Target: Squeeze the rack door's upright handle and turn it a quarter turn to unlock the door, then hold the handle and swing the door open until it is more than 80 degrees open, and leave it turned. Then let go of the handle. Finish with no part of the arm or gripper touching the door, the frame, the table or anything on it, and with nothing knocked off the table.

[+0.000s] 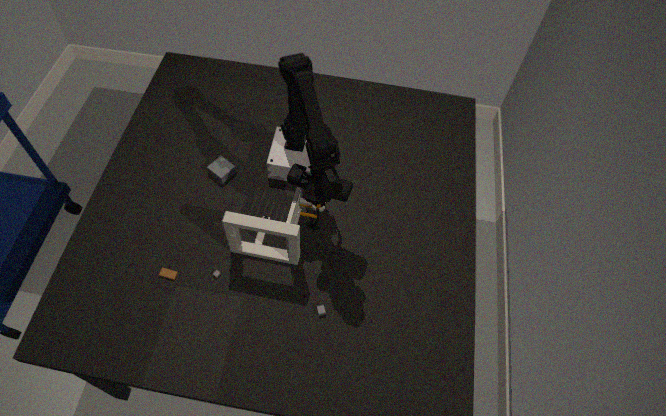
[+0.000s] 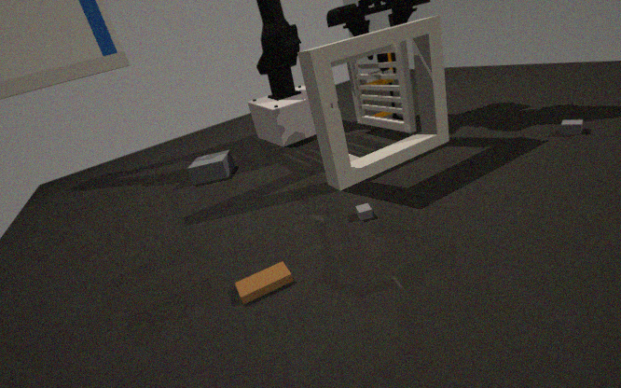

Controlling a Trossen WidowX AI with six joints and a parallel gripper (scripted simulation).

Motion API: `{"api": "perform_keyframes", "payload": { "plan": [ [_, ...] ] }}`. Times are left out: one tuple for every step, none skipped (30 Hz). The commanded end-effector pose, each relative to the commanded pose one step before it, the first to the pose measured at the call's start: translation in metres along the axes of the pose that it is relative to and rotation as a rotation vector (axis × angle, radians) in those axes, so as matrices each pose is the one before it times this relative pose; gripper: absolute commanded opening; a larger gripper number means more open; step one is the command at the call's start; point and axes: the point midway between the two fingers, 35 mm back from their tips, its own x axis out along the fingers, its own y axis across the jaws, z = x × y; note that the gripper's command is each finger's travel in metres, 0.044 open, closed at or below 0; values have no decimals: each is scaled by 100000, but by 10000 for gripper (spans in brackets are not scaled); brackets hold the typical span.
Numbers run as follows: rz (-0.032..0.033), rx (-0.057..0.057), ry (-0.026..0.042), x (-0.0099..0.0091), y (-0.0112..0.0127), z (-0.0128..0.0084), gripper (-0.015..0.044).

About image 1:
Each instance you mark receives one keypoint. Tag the brown rectangular block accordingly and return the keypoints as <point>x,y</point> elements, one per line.
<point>167,273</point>

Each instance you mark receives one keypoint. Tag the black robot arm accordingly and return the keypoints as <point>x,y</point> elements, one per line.
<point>305,123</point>

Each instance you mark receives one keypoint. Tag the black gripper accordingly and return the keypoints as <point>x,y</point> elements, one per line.
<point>299,177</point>

